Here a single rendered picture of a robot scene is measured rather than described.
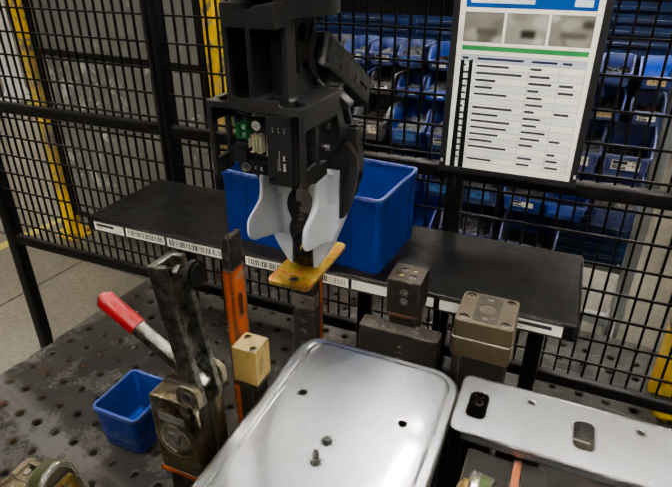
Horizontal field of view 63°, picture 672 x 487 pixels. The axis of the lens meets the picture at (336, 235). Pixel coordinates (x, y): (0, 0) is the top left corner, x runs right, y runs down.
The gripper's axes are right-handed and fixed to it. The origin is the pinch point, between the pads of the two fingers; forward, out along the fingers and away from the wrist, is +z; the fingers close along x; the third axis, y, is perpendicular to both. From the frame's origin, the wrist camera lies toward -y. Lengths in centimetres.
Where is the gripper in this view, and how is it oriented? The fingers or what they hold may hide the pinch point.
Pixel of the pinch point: (308, 245)
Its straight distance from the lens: 46.8
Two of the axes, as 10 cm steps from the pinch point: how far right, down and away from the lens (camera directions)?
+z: 0.0, 8.8, 4.7
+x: 9.2, 1.8, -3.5
